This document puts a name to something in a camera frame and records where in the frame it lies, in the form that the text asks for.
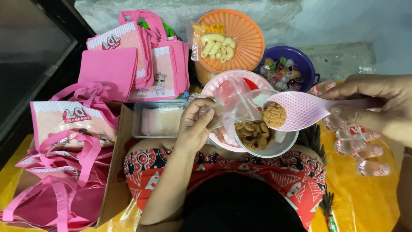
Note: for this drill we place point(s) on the stack of pink tote bags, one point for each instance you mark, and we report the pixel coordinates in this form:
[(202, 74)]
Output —
[(122, 64)]

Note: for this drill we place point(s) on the stack of clear plastic sleeves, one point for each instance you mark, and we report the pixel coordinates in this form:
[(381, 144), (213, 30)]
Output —
[(164, 121)]

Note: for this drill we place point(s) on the bag of macaroni snacks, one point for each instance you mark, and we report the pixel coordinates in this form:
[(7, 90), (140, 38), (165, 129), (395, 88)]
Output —
[(214, 43)]

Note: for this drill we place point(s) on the clear rectangular plastic tray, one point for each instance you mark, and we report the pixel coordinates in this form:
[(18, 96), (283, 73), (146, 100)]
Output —
[(138, 129)]

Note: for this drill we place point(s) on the blue plastic bowl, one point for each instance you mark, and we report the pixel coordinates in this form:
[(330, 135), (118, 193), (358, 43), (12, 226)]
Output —
[(305, 64)]

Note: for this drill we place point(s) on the yellow plastic sheet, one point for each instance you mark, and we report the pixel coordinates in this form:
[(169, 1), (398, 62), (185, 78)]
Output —
[(360, 199)]

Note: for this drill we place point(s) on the green plastic item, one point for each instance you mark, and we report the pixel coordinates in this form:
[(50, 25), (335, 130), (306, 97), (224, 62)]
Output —
[(169, 29)]

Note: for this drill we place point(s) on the round brown cookie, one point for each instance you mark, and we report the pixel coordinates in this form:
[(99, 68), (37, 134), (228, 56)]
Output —
[(273, 114)]

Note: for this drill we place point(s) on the heap of colourful jelly cups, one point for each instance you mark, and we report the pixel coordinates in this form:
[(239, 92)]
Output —
[(283, 72)]

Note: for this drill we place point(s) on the dark framed glass door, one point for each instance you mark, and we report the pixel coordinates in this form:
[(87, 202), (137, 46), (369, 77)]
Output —
[(32, 58)]

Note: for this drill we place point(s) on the person's left hand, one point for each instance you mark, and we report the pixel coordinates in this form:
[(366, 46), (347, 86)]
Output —
[(190, 132)]

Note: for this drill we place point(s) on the clear round plastic container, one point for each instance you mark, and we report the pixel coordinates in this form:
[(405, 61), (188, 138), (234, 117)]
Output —
[(285, 145)]

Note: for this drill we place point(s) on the person's right hand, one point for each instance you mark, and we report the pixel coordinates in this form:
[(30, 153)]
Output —
[(383, 103)]

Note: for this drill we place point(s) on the red patterned skirt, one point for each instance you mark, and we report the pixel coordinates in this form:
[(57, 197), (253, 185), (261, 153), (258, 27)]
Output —
[(283, 174)]

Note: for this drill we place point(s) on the brown cardboard box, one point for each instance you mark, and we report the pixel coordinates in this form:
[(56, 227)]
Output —
[(114, 183)]

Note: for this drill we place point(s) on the pink perforated plastic spoon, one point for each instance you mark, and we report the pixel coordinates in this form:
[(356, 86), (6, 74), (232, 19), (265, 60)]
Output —
[(302, 108)]

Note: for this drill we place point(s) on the black shirt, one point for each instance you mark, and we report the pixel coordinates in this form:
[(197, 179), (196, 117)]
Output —
[(238, 206)]

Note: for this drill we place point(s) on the clear plastic bag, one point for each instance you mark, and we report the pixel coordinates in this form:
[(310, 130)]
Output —
[(231, 104)]

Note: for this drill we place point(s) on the orange lidded plastic container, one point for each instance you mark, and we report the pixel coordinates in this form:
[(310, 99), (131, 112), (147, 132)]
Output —
[(247, 42)]

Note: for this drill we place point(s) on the row of small water bottles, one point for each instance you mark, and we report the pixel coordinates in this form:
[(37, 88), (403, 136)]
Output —
[(357, 146)]

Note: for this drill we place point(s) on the heap of small brown cookies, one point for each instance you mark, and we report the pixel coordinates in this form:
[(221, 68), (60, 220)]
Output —
[(254, 135)]

